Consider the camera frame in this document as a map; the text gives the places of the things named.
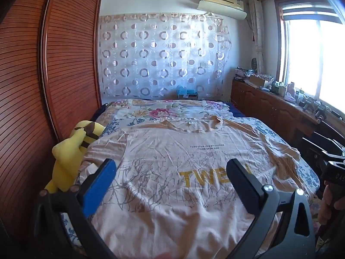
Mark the cardboard box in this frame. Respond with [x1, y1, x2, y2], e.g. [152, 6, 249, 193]
[248, 74, 274, 88]

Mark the teal cloth bundle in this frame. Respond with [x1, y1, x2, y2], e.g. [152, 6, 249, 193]
[176, 85, 198, 100]

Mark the window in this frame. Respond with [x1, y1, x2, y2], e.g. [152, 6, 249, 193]
[275, 0, 345, 114]

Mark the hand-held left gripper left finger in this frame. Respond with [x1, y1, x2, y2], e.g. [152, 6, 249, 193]
[32, 159, 119, 259]

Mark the blue floral bedsheet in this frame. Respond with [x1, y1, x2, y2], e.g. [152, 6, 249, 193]
[61, 116, 321, 249]

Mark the row of small bottles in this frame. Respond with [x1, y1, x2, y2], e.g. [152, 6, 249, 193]
[271, 81, 333, 119]

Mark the pink floral blanket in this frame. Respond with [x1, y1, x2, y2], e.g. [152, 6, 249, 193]
[97, 99, 232, 130]

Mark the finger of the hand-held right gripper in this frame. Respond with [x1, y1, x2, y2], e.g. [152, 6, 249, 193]
[301, 136, 345, 154]
[314, 151, 345, 165]

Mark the person's right hand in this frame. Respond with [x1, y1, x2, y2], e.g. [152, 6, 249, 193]
[318, 183, 345, 227]

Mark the yellow plush toy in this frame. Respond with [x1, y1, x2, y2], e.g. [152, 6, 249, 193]
[44, 120, 106, 194]

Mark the pale window curtain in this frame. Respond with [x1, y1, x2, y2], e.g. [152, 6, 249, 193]
[248, 0, 266, 74]

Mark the sheer circle-patterned curtain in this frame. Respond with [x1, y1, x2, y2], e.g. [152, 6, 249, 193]
[98, 13, 234, 100]

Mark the wall air conditioner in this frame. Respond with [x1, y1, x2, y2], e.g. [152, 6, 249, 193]
[198, 0, 248, 21]

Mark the pile of papers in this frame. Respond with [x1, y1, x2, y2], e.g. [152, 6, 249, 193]
[234, 66, 255, 81]

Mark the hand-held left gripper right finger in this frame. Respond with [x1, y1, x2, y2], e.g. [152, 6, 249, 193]
[226, 159, 316, 259]

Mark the beige printed t-shirt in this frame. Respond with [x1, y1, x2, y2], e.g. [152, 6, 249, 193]
[78, 115, 304, 259]

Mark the low wooden cabinet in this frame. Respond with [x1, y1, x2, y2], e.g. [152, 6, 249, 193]
[231, 78, 345, 152]

